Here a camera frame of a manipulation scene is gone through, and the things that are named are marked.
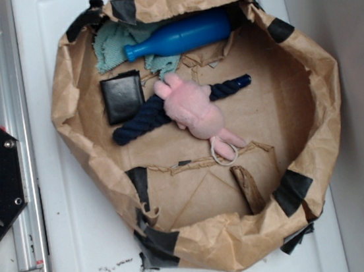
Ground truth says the brown wood chip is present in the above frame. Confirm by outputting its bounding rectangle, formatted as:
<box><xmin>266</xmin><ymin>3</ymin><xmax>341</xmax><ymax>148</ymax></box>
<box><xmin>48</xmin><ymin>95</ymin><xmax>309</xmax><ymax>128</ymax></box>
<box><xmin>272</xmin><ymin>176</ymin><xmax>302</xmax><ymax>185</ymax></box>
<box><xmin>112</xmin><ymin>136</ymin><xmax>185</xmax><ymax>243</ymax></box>
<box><xmin>230</xmin><ymin>165</ymin><xmax>266</xmax><ymax>215</ymax></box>

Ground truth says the brown paper bag bin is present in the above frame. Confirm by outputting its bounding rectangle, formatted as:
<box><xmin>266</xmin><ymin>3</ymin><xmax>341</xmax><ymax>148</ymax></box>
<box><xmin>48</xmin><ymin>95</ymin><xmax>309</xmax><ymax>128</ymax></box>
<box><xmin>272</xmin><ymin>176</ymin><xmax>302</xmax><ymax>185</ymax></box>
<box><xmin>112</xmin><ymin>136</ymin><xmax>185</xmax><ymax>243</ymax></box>
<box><xmin>51</xmin><ymin>0</ymin><xmax>341</xmax><ymax>272</ymax></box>

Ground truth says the pink plush bunny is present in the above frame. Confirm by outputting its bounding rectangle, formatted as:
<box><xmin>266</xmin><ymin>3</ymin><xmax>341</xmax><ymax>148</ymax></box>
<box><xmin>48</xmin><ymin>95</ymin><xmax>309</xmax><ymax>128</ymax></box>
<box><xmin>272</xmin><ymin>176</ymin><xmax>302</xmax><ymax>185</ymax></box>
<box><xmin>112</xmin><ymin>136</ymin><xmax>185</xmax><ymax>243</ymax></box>
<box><xmin>154</xmin><ymin>72</ymin><xmax>247</xmax><ymax>162</ymax></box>

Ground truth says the black leather wallet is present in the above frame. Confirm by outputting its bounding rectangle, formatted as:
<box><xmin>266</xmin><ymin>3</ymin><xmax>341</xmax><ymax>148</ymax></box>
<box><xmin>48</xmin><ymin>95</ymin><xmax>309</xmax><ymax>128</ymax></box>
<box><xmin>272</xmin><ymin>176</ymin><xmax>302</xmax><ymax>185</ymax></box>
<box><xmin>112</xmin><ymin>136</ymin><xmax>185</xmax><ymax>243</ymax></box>
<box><xmin>100</xmin><ymin>70</ymin><xmax>145</xmax><ymax>125</ymax></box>

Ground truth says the blue plastic bottle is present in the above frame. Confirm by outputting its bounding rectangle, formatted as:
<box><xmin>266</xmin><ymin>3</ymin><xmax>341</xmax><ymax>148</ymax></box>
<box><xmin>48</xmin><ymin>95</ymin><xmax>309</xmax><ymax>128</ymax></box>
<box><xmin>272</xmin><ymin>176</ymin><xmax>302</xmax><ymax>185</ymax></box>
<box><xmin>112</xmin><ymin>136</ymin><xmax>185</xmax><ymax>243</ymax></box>
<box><xmin>124</xmin><ymin>9</ymin><xmax>231</xmax><ymax>62</ymax></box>

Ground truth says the teal green cloth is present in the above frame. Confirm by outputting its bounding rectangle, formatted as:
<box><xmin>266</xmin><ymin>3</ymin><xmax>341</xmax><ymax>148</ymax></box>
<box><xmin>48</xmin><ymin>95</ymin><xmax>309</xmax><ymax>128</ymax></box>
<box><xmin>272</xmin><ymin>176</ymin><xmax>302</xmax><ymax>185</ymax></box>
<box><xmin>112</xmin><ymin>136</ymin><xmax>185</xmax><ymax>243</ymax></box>
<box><xmin>92</xmin><ymin>20</ymin><xmax>181</xmax><ymax>78</ymax></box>

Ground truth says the dark blue rope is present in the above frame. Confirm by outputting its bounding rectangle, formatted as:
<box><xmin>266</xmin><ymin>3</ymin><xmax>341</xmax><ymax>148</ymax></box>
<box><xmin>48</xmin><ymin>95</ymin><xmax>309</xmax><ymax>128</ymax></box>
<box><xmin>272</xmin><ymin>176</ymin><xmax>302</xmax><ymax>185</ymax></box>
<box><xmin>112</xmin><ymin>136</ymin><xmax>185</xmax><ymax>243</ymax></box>
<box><xmin>107</xmin><ymin>73</ymin><xmax>258</xmax><ymax>148</ymax></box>

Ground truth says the aluminium frame rail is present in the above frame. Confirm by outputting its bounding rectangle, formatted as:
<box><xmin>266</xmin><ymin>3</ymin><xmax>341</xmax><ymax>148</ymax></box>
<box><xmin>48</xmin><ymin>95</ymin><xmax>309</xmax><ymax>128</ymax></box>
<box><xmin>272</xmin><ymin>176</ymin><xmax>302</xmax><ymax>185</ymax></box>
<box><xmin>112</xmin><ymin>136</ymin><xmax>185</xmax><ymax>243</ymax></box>
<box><xmin>0</xmin><ymin>0</ymin><xmax>53</xmax><ymax>272</ymax></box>

